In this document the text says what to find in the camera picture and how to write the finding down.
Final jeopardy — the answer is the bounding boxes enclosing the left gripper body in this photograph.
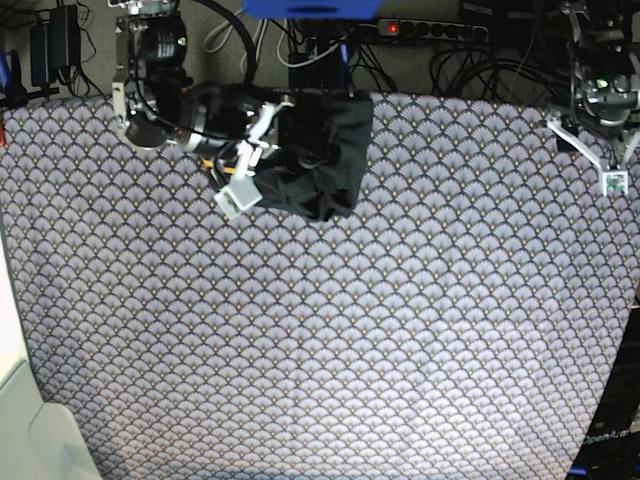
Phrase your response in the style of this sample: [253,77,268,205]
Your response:
[545,74,639,196]

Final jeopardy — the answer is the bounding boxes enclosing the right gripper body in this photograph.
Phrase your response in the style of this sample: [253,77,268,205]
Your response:
[179,84,284,219]

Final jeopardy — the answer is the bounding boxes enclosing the dark grey T-shirt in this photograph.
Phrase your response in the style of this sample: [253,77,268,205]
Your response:
[254,90,374,222]

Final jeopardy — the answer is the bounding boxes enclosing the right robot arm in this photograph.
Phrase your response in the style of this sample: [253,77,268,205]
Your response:
[109,1,296,219]

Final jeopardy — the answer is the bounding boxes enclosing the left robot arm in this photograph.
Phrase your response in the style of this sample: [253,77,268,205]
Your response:
[546,1,639,196]

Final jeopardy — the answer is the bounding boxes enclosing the blue box overhead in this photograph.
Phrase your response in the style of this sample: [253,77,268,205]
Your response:
[242,0,382,20]

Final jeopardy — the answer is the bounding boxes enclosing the black power strip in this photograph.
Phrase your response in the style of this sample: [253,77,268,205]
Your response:
[376,19,489,44]

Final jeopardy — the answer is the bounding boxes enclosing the black power adapter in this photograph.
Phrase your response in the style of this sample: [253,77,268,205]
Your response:
[29,4,81,88]

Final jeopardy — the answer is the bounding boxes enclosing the fan-patterned table cloth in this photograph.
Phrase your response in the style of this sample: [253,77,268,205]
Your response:
[1,94,639,479]

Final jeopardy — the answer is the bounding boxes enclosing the black clamp at left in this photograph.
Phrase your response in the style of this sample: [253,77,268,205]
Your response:
[0,50,59,110]

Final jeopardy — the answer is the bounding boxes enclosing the black OpenArm stand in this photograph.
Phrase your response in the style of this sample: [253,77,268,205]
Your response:
[567,303,639,479]

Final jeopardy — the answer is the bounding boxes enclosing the white plastic bin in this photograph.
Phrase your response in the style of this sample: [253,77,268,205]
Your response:
[0,234,103,480]

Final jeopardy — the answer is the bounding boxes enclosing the grey looped cable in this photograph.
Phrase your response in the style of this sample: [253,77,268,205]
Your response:
[201,11,271,76]

